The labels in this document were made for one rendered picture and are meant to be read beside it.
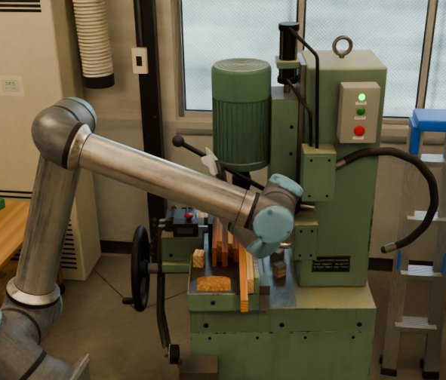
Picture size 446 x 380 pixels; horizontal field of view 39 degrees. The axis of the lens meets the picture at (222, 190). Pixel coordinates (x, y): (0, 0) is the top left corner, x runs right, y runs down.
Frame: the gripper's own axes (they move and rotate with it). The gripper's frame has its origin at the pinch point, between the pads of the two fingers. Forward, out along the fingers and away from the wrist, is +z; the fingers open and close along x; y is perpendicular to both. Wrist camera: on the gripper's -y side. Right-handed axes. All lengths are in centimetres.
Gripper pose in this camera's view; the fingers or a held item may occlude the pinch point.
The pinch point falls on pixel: (195, 169)
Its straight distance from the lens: 185.3
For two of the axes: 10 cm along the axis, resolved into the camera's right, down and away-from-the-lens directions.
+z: -5.8, -5.8, 5.8
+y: -7.0, -0.2, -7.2
